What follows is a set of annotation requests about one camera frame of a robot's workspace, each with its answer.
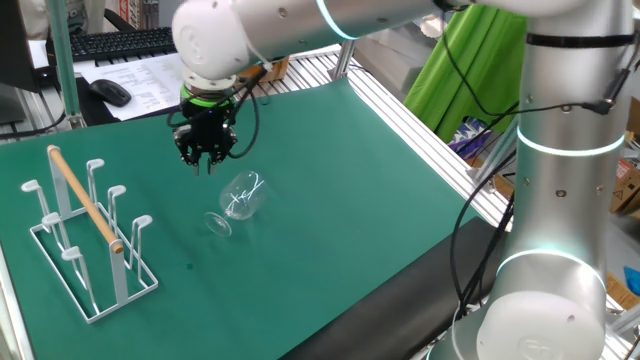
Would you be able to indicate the blue plastic sheet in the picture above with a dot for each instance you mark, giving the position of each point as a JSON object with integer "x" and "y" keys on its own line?
{"x": 632, "y": 280}

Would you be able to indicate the clear wine glass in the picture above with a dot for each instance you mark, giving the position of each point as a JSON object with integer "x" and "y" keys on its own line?
{"x": 245, "y": 197}

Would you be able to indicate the brown wooden block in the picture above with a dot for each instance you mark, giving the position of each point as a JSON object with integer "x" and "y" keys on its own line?
{"x": 275, "y": 72}

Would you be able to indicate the black monitor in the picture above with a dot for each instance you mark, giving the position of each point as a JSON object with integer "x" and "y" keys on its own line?
{"x": 17, "y": 45}

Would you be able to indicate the bright green cloth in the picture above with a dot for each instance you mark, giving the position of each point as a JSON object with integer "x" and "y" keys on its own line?
{"x": 460, "y": 75}

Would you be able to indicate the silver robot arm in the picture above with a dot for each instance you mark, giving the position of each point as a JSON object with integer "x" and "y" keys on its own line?
{"x": 560, "y": 200}

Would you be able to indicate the black keyboard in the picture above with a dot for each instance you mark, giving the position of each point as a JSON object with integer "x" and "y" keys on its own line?
{"x": 120, "y": 42}

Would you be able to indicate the blue white patterned bag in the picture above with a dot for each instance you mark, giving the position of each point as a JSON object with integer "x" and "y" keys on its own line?
{"x": 465, "y": 137}

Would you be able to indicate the white foam boxes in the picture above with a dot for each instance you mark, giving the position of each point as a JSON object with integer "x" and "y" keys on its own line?
{"x": 390, "y": 60}

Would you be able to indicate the printed paper sheet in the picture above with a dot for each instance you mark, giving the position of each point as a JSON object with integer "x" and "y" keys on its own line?
{"x": 145, "y": 80}

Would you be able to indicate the cardboard box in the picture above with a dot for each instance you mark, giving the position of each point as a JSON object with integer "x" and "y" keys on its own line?
{"x": 627, "y": 192}

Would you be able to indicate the green table mat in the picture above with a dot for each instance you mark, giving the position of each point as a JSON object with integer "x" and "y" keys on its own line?
{"x": 325, "y": 200}

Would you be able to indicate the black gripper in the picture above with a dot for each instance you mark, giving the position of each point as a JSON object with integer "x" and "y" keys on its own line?
{"x": 206, "y": 127}

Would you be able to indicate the black mat strip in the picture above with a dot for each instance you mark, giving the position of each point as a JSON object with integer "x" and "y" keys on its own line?
{"x": 400, "y": 300}

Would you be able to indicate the aluminium frame post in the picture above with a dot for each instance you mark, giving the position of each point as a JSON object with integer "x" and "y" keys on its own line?
{"x": 62, "y": 60}
{"x": 495, "y": 155}
{"x": 345, "y": 60}

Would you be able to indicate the black computer mouse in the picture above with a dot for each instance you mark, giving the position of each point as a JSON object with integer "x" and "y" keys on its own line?
{"x": 110, "y": 92}

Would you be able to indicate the aluminium profile table frame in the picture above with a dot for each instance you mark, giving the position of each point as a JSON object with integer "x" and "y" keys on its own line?
{"x": 435, "y": 150}

